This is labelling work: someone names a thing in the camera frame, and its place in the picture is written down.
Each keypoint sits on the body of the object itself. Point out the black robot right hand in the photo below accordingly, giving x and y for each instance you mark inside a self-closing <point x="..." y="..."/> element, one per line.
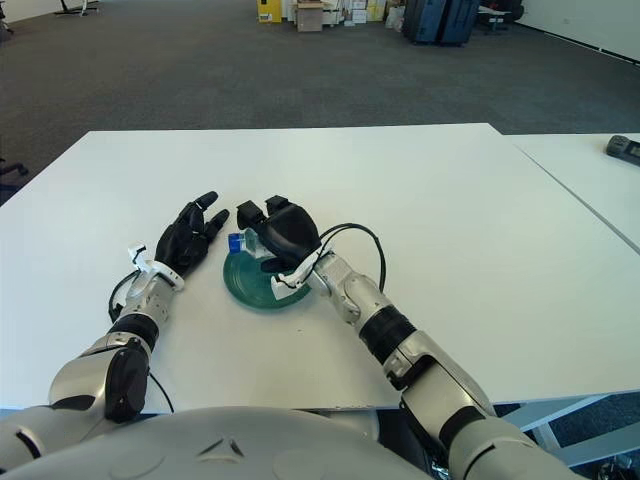
<point x="290" y="232"/>

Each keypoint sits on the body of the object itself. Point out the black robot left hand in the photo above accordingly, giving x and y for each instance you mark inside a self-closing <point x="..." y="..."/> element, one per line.
<point x="177" y="242"/>

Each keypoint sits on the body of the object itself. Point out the clear plastic water bottle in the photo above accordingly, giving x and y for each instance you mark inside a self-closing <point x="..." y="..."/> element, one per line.
<point x="235" y="242"/>

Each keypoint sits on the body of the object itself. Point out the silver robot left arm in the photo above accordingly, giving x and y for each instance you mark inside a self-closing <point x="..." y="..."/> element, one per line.
<point x="85" y="375"/>

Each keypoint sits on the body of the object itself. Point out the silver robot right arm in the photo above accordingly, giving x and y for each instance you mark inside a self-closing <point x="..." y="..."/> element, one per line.
<point x="425" y="360"/>

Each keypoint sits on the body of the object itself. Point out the green round plate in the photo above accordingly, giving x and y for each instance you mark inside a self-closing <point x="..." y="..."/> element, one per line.
<point x="247" y="285"/>

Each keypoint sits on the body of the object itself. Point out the black office chair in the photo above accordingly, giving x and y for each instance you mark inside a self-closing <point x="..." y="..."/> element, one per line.
<point x="11" y="167"/>

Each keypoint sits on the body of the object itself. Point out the grey robot torso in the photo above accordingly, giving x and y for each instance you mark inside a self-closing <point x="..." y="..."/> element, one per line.
<point x="225" y="445"/>

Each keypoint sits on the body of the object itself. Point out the brown cardboard box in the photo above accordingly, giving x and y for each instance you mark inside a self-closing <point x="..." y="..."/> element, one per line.
<point x="309" y="19"/>

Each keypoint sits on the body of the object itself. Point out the yellow box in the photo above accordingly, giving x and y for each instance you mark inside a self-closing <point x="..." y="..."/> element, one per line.
<point x="269" y="11"/>

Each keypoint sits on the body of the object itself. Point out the white boxes stack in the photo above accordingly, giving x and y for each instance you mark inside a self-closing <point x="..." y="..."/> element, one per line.
<point x="358" y="13"/>

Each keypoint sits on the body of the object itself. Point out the white plastic bag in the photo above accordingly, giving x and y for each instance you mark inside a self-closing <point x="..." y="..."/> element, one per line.
<point x="394" y="19"/>

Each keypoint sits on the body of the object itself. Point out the blue suitcase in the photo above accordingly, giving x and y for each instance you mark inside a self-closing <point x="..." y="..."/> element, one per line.
<point x="425" y="20"/>

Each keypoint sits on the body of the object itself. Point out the white distant desk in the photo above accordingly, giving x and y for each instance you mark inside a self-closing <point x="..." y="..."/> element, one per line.
<point x="500" y="16"/>

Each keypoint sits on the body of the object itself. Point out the black handheld device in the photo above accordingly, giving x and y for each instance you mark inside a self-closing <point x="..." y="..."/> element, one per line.
<point x="625" y="148"/>

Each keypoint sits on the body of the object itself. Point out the white table frame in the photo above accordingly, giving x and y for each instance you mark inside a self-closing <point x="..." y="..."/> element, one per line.
<point x="560" y="415"/>

